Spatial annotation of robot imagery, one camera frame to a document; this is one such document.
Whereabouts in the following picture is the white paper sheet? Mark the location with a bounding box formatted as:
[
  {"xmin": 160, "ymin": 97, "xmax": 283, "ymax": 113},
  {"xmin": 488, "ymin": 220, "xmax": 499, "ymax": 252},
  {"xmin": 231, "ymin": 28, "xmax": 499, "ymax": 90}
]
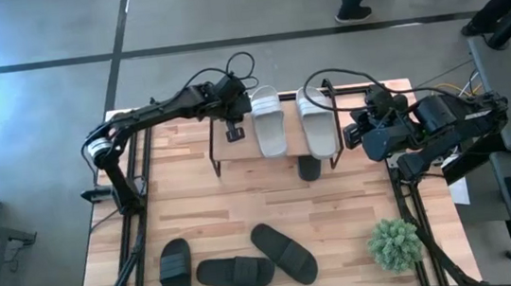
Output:
[{"xmin": 447, "ymin": 176, "xmax": 472, "ymax": 208}]

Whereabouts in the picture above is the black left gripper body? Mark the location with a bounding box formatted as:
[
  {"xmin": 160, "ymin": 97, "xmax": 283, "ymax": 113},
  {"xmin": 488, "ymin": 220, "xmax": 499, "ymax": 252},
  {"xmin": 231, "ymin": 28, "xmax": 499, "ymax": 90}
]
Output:
[{"xmin": 203, "ymin": 79, "xmax": 256, "ymax": 145}]

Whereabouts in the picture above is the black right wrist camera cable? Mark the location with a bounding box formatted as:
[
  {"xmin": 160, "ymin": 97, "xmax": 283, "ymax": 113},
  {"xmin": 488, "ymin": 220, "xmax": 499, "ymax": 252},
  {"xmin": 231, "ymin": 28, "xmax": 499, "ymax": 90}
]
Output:
[{"xmin": 299, "ymin": 59, "xmax": 424, "ymax": 119}]

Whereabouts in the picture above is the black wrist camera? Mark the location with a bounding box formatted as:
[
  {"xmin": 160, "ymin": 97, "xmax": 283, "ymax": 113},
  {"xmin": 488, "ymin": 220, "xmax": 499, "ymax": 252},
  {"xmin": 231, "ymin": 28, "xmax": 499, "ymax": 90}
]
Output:
[
  {"xmin": 215, "ymin": 74, "xmax": 250, "ymax": 101},
  {"xmin": 361, "ymin": 82, "xmax": 396, "ymax": 115}
]

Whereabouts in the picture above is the wooden shelf with black legs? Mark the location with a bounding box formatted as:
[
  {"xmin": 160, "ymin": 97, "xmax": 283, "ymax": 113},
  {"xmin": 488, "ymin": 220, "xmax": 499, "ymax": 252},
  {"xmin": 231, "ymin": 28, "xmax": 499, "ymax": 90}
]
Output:
[{"xmin": 203, "ymin": 87, "xmax": 347, "ymax": 183}]

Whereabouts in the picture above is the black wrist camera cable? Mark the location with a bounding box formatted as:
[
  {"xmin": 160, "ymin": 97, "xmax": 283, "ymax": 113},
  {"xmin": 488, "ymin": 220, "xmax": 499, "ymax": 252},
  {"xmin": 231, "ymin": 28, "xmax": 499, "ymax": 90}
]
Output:
[
  {"xmin": 299, "ymin": 59, "xmax": 424, "ymax": 119},
  {"xmin": 178, "ymin": 49, "xmax": 260, "ymax": 99}
]

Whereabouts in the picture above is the green artificial plant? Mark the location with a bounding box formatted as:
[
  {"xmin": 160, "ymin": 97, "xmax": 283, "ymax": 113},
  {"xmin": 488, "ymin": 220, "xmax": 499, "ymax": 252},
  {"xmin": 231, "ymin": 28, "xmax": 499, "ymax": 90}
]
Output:
[{"xmin": 363, "ymin": 214, "xmax": 426, "ymax": 278}]

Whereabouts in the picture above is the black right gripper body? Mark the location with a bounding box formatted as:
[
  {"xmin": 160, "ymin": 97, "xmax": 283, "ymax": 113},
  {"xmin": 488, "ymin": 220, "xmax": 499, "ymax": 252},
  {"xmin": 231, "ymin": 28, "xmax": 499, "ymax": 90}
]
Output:
[{"xmin": 340, "ymin": 106, "xmax": 412, "ymax": 151}]

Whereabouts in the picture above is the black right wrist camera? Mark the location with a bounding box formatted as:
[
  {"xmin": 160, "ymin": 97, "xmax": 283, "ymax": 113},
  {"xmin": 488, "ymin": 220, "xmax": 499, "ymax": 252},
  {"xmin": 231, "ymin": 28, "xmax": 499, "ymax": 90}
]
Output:
[{"xmin": 361, "ymin": 82, "xmax": 396, "ymax": 115}]

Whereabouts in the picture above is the grey slide sandal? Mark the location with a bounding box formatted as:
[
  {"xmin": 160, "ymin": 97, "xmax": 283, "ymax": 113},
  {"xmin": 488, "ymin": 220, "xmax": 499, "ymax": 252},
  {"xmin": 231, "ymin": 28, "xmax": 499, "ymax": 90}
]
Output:
[
  {"xmin": 248, "ymin": 83, "xmax": 291, "ymax": 160},
  {"xmin": 293, "ymin": 82, "xmax": 340, "ymax": 163}
]

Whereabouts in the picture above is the black arm base box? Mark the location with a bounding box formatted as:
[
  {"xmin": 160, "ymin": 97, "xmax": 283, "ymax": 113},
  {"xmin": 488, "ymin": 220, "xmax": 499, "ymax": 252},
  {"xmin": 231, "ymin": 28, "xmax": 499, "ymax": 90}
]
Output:
[{"xmin": 79, "ymin": 185, "xmax": 115, "ymax": 205}]

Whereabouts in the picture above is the black left wrist camera cable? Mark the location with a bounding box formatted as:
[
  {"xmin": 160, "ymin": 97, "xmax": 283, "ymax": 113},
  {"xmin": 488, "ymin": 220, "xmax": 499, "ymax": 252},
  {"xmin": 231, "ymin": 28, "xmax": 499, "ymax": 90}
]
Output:
[{"xmin": 178, "ymin": 49, "xmax": 260, "ymax": 99}]

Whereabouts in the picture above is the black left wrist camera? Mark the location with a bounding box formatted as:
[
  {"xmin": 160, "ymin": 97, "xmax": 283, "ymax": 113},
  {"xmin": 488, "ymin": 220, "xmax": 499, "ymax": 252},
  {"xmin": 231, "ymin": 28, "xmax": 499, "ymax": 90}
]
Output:
[{"xmin": 215, "ymin": 74, "xmax": 250, "ymax": 101}]

